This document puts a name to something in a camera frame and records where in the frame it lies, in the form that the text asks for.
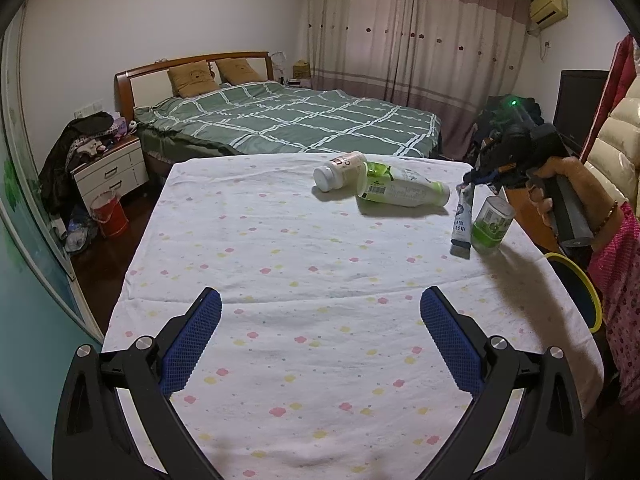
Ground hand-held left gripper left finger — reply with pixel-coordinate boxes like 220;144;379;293
52;287;223;480

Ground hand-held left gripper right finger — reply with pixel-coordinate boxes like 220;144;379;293
419;286;586;480

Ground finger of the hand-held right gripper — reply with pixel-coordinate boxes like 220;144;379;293
462;164;506;182
467;179;526;200

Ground white blue tube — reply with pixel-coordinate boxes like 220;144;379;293
450;185;476;261

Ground yellow-rimmed dark bin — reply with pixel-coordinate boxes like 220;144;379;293
544;252;603;331

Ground person's right forearm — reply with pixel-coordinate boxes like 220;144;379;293
587;200;640;406

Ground person's right hand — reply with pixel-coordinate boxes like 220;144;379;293
527;156;625;236

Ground dark bag pile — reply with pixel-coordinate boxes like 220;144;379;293
470;95;543;166

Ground green label clear can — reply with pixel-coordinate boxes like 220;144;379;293
471;195;517;255

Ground white bottle green label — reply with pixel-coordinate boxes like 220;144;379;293
356;161;451;208

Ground black television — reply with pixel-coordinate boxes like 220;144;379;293
554;70;611;153

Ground cream padded chair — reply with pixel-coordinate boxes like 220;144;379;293
582;95;640;201

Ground white floral tablecloth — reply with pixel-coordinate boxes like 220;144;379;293
102;152;606;480

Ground red quilted cloth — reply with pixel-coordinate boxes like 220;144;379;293
590;34;640;161

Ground small white bottle brown label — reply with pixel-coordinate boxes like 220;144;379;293
313;151;369;192

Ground yellowed air conditioner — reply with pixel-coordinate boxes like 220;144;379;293
529;0;570;26

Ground red bucket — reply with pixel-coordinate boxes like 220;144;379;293
90;191;130;238

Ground plastic bags heap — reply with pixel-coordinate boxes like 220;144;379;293
62;210;98;253

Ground pink striped curtain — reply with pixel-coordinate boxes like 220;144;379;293
306;0;532;158

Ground green checked bed duvet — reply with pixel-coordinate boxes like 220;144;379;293
132;81;443;157

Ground white nightstand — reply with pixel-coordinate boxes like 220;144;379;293
70;134;150;206

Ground teal wardrobe sliding door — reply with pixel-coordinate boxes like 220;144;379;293
0;25;106;341

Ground purple white toys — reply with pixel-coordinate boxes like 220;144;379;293
75;120;138;156

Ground dark clothes pile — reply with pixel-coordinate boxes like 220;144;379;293
39;112;116;216

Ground brown pillow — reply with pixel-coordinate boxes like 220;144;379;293
166;60;218;97
215;57;264;85

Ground wooden bed headboard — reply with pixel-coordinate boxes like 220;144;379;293
114;51;273;113

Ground beaded bracelet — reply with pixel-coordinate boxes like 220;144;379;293
594;200;622;235

